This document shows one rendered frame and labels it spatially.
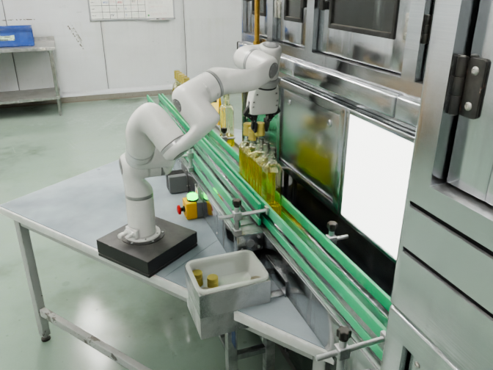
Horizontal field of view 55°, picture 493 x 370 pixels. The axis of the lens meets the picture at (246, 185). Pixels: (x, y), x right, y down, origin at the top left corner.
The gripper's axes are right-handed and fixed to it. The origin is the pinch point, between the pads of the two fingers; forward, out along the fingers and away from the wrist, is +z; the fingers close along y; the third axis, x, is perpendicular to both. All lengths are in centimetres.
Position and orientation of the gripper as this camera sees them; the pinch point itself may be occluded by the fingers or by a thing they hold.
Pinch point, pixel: (260, 125)
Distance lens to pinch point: 163.2
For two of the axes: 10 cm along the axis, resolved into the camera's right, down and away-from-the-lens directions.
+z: -0.9, 7.9, 6.1
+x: 3.3, 6.0, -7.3
